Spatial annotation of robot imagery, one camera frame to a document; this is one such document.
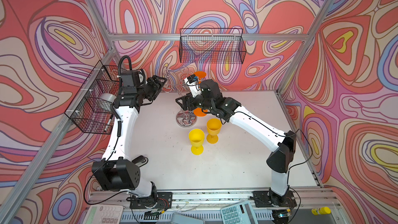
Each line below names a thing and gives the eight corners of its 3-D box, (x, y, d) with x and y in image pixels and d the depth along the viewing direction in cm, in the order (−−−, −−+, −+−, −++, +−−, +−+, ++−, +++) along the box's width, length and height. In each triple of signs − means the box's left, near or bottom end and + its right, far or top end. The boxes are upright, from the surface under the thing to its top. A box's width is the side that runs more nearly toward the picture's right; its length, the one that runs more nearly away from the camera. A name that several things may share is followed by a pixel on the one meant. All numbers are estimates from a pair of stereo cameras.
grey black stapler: (136, 169, 85) (133, 166, 81) (134, 163, 87) (131, 159, 83) (149, 162, 88) (146, 159, 83) (147, 157, 90) (144, 153, 85)
